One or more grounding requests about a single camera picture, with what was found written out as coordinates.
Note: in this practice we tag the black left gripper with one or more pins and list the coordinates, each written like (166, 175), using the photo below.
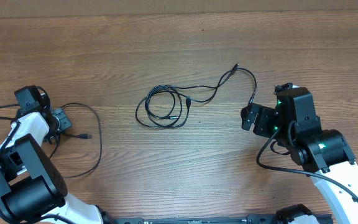
(64, 122)

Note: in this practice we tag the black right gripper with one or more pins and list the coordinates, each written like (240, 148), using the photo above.
(265, 116)

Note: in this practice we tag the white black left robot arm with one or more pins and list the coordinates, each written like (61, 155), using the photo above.
(31, 188)

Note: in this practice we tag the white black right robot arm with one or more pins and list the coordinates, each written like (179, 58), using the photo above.
(324, 155)

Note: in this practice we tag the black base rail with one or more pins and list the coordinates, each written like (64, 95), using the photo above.
(250, 219)

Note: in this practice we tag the cardboard back wall panel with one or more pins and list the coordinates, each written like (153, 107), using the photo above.
(67, 8)

